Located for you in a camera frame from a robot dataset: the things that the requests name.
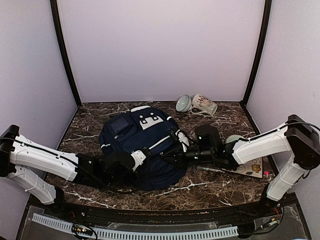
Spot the black frame post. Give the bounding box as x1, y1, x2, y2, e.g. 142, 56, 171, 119
240, 0, 273, 108
49, 0, 82, 108

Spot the clear pen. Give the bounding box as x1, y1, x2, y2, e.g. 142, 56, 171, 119
196, 166, 225, 173

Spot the grey slotted cable duct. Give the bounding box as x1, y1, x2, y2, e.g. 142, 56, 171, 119
31, 213, 239, 240

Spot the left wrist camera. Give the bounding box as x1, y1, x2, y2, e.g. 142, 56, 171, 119
130, 150, 147, 172

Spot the right black frame post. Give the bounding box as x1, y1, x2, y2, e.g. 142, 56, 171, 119
240, 0, 273, 108

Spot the small green circuit board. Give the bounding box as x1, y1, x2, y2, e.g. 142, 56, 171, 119
71, 224, 93, 237

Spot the white floral mug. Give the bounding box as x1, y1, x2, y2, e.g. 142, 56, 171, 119
190, 94, 218, 116

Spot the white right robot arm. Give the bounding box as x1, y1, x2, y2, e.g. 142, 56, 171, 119
161, 114, 320, 217

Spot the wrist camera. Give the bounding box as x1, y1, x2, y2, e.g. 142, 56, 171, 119
130, 150, 147, 172
175, 129, 190, 153

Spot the navy blue student backpack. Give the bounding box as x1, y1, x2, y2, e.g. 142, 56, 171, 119
99, 105, 190, 191

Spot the tipped celadon bowl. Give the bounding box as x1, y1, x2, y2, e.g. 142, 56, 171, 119
175, 94, 192, 113

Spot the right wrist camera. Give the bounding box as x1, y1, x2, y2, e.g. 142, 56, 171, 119
175, 129, 190, 153

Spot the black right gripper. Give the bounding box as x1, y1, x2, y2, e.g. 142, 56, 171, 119
161, 144, 215, 171

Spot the black front rail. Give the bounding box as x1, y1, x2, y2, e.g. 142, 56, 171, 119
46, 202, 283, 225

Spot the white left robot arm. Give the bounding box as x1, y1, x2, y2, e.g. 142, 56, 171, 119
0, 125, 151, 218

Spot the upright celadon bowl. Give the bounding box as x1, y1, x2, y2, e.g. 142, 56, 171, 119
225, 134, 243, 144

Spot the left black frame post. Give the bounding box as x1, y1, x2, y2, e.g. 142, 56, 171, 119
49, 0, 82, 108

